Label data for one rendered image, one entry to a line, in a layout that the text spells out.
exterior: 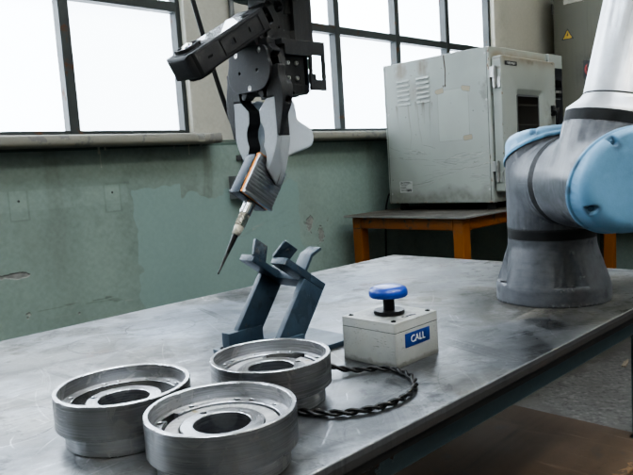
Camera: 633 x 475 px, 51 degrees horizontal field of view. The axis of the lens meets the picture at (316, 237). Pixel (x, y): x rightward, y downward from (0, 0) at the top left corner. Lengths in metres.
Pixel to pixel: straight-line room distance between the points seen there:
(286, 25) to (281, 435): 0.46
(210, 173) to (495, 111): 1.14
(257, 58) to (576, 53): 3.85
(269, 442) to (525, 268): 0.55
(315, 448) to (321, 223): 2.42
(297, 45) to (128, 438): 0.43
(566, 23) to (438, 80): 1.78
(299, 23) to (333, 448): 0.46
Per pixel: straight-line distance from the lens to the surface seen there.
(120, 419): 0.51
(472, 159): 2.79
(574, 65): 4.48
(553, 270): 0.91
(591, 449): 1.13
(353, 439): 0.51
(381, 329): 0.66
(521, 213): 0.92
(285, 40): 0.72
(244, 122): 0.74
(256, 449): 0.44
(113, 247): 2.31
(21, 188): 2.18
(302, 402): 0.56
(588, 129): 0.79
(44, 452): 0.56
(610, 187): 0.77
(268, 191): 0.71
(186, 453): 0.44
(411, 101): 2.97
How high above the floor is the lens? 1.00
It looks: 6 degrees down
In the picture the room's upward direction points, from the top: 4 degrees counter-clockwise
